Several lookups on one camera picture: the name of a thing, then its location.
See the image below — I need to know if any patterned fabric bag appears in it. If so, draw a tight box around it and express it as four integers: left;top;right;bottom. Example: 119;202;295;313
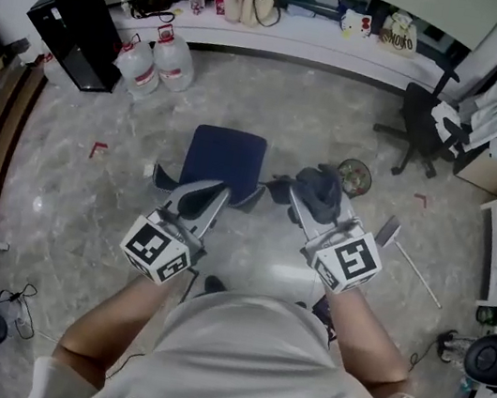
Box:
432;328;474;370

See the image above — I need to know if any dark blue fabric chair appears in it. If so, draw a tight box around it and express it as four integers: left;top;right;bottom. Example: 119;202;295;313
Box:
148;116;277;219

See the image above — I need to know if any person's left black shoe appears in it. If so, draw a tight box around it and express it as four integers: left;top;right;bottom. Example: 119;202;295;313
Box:
200;272;233;307

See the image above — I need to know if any person's left forearm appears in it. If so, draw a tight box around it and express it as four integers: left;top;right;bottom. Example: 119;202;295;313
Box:
46;255;180;398

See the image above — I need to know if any black floor cable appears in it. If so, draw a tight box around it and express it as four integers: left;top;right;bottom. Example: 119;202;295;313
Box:
405;335;444;379

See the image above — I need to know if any black office chair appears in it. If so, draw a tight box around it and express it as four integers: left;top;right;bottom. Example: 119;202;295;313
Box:
365;56;485;189

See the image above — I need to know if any black wire mesh waste bin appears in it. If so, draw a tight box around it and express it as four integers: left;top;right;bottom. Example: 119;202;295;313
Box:
331;155;377;202

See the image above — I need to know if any person's right forearm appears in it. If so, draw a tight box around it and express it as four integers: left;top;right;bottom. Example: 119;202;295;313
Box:
306;280;428;398

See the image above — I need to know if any black adapter cable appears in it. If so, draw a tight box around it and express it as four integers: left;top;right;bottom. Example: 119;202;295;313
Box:
0;277;45;343

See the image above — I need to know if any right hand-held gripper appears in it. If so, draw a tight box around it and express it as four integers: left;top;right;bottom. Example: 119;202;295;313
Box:
272;185;394;303

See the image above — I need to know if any beige shoulder bag black strap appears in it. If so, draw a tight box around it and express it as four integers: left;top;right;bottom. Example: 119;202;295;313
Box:
236;0;285;34

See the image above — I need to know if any white folded garment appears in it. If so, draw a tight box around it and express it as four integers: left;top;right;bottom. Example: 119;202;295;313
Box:
425;98;468;147

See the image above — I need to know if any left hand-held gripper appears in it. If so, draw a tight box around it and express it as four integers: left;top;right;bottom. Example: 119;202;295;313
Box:
113;164;235;295

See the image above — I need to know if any white plush toy red bow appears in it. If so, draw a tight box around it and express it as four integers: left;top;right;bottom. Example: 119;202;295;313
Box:
338;6;376;42

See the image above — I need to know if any white window bench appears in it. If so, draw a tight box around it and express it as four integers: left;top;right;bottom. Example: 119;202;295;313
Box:
100;0;469;108

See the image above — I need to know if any brown wooden step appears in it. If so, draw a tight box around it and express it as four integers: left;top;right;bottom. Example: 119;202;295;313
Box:
0;57;53;241

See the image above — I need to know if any person's white t-shirt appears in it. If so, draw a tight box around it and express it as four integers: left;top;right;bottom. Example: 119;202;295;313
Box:
25;257;477;398

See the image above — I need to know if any dark grey cloth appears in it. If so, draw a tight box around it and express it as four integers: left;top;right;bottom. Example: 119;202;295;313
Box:
258;152;351;232

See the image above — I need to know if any printed beige tote bag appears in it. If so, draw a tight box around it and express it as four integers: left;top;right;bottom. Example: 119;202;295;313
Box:
374;8;425;61

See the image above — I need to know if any dark hip-worn device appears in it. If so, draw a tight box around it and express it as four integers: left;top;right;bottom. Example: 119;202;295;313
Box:
305;295;344;350

